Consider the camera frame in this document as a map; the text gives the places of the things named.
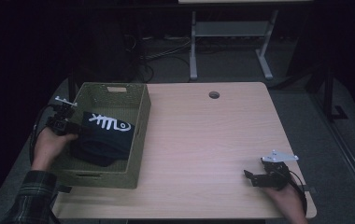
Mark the grey tape piece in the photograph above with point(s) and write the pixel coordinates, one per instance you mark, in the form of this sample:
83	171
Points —
308	188

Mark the black metal stand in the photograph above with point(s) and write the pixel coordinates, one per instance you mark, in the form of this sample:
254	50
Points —
329	93

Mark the black tape piece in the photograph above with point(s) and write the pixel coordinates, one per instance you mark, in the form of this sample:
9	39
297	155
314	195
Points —
65	188

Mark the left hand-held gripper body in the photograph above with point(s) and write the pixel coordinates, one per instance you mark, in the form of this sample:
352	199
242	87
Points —
62	124

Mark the white metal desk frame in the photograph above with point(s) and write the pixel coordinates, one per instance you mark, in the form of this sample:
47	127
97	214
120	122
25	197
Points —
228	28

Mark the person's left hand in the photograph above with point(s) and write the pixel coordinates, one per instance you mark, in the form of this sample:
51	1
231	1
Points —
46	149

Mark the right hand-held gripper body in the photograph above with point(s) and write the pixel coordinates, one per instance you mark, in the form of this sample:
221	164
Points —
278	175

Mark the black shirt with white print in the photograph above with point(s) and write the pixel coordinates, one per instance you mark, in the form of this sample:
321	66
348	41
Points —
107	143

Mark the metal floor rail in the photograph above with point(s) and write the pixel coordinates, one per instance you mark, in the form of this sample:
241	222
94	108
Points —
350	155

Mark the person's right hand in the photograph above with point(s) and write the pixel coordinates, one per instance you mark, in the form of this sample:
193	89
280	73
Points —
291	205

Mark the green woven basket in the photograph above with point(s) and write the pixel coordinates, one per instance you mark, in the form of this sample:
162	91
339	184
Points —
135	149

